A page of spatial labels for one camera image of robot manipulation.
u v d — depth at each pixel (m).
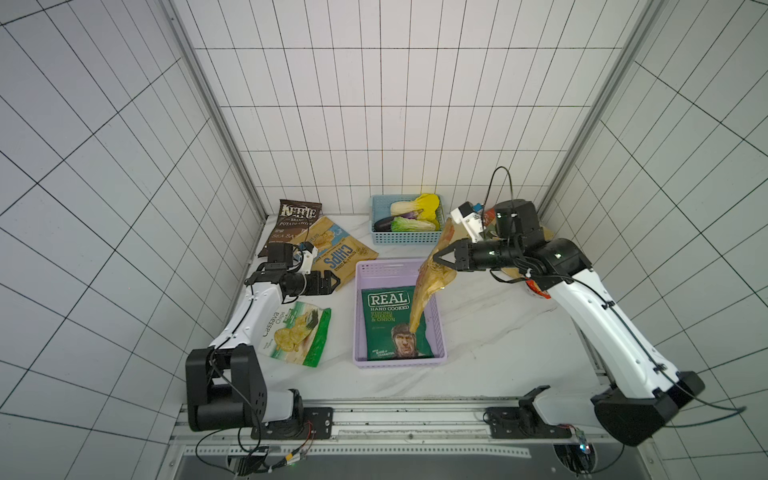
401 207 1.14
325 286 0.78
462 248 0.56
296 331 0.88
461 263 0.56
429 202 1.13
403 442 0.71
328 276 0.78
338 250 1.07
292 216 1.19
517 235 0.49
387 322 0.89
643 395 0.38
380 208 1.21
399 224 1.07
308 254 0.79
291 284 0.61
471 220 0.60
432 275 0.63
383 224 1.14
